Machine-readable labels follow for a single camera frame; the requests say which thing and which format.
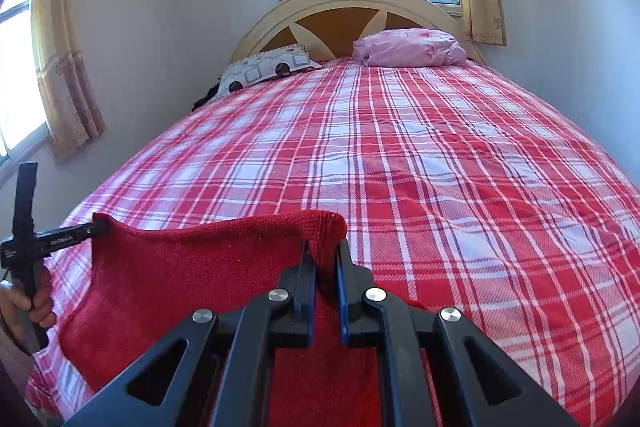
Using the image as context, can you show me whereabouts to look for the person's left hand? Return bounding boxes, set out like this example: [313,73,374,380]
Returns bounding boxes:
[0,264,57,344]

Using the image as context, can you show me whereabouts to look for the red knitted sweater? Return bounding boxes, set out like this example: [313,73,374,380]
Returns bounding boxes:
[59,210,431,427]

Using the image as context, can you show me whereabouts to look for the bed with red plaid sheet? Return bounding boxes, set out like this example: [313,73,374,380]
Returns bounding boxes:
[25,57,640,427]

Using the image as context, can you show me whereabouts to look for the pink pillow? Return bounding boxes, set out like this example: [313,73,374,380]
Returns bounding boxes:
[352,28,467,68]

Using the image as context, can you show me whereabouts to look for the grey patterned pillow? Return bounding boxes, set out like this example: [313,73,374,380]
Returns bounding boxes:
[216,45,322,98]

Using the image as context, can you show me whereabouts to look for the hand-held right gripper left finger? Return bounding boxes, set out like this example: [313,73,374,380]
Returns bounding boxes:
[62,239,318,427]

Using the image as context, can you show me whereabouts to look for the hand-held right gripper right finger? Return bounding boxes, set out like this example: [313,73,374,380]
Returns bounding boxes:
[334,237,581,427]

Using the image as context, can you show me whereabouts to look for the dark cloth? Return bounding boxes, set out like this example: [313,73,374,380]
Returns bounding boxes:
[190,83,222,112]

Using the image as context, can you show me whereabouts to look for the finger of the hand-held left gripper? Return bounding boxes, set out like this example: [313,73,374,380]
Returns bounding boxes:
[41,214,111,254]

